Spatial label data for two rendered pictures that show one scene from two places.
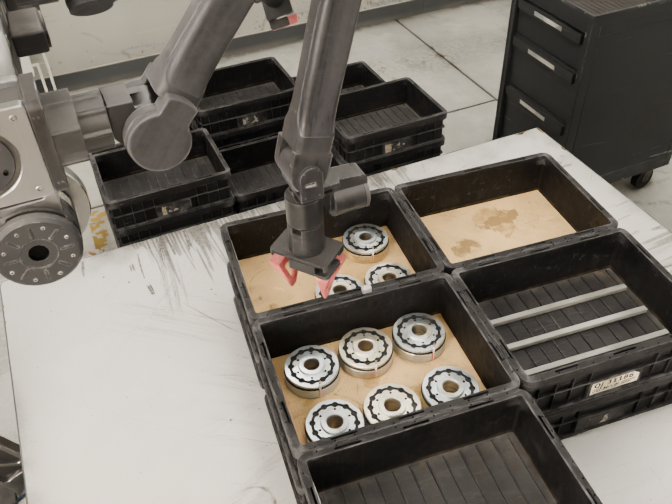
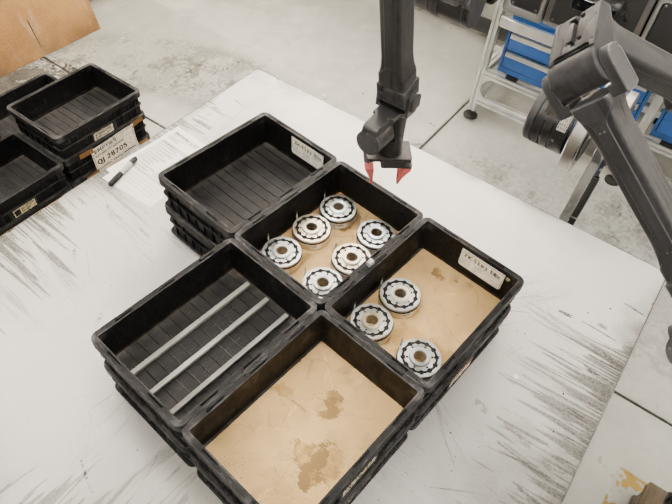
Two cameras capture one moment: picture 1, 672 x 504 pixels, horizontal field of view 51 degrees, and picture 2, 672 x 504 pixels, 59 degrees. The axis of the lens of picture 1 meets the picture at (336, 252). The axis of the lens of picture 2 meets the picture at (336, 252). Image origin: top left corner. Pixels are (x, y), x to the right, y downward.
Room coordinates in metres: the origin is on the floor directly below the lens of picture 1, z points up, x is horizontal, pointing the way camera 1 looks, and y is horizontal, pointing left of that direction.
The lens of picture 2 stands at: (1.64, -0.64, 2.03)
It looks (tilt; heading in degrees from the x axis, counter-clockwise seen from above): 50 degrees down; 145
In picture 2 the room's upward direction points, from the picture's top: 5 degrees clockwise
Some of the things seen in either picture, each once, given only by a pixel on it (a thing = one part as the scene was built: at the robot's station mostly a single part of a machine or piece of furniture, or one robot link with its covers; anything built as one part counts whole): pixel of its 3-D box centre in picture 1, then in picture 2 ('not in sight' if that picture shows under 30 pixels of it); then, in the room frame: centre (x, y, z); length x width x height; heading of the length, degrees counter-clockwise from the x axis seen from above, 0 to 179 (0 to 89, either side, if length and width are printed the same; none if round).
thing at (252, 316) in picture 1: (328, 250); (426, 295); (1.10, 0.02, 0.92); 0.40 x 0.30 x 0.02; 107
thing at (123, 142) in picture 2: not in sight; (117, 150); (-0.34, -0.36, 0.41); 0.31 x 0.02 x 0.16; 113
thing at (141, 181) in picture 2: not in sight; (162, 163); (0.15, -0.30, 0.70); 0.33 x 0.23 x 0.01; 113
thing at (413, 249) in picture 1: (329, 268); (422, 308); (1.10, 0.02, 0.87); 0.40 x 0.30 x 0.11; 107
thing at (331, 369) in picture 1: (311, 366); (376, 234); (0.84, 0.05, 0.86); 0.10 x 0.10 x 0.01
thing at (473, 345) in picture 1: (379, 374); (330, 241); (0.81, -0.07, 0.87); 0.40 x 0.30 x 0.11; 107
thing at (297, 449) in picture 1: (380, 356); (331, 228); (0.81, -0.07, 0.92); 0.40 x 0.30 x 0.02; 107
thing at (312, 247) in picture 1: (306, 236); (389, 143); (0.84, 0.05, 1.17); 0.10 x 0.07 x 0.07; 61
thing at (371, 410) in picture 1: (392, 407); (311, 228); (0.74, -0.09, 0.86); 0.10 x 0.10 x 0.01
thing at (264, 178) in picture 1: (280, 198); not in sight; (2.08, 0.20, 0.31); 0.40 x 0.30 x 0.34; 113
